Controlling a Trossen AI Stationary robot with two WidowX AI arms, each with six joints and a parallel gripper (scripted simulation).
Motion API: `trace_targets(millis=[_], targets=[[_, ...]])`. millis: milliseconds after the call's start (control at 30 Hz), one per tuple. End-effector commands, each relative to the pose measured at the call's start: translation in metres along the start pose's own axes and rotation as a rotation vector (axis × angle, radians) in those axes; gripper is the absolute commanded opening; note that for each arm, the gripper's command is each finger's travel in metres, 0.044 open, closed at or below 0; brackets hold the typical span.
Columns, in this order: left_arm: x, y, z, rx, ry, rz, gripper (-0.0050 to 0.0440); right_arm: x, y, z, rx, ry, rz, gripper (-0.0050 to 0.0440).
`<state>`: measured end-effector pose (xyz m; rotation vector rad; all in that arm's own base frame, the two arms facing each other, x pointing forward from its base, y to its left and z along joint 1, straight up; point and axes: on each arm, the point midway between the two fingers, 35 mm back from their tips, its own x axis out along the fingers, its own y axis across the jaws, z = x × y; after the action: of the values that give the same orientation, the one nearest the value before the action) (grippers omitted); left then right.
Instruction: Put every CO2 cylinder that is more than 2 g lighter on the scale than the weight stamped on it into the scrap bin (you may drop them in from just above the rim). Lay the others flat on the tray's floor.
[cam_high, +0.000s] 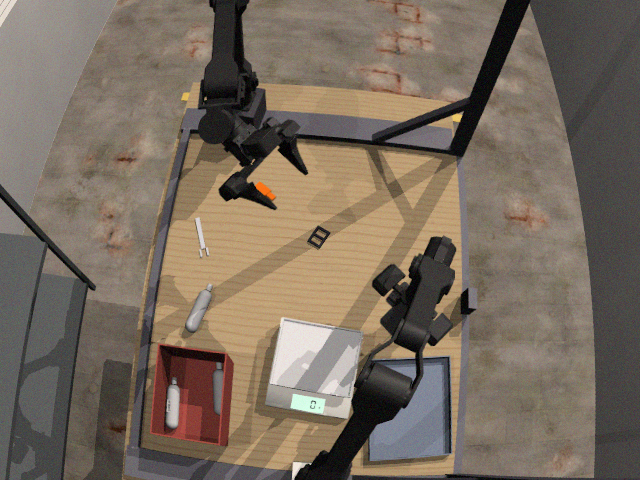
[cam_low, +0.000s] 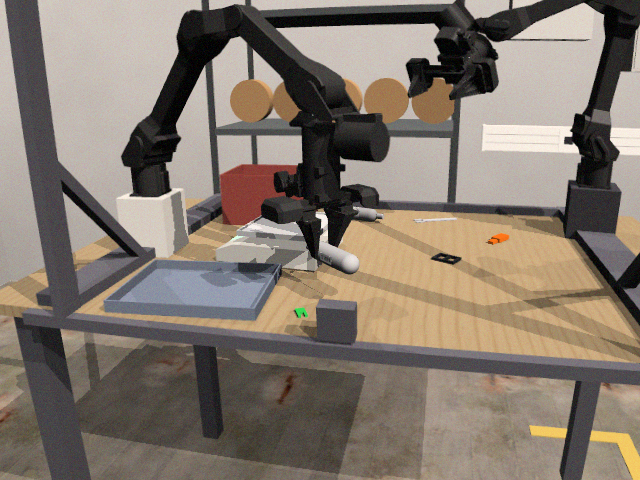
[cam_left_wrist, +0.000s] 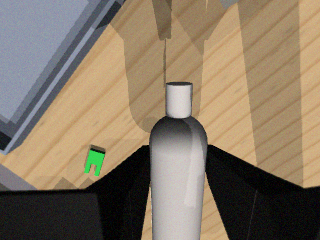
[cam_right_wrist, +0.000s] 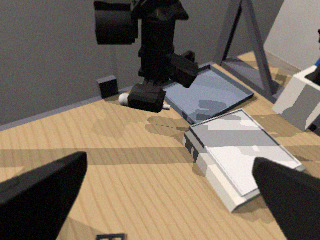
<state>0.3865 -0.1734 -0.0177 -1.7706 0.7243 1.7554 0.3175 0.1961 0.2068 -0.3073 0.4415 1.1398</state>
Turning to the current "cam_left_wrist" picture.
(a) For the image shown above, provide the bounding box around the white gas cylinder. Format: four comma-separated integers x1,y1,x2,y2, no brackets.
149,82,208,240

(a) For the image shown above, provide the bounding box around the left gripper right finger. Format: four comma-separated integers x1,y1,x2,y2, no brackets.
206,144,320,240

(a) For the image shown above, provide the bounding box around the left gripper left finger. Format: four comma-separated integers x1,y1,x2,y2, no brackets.
0,145,150,240

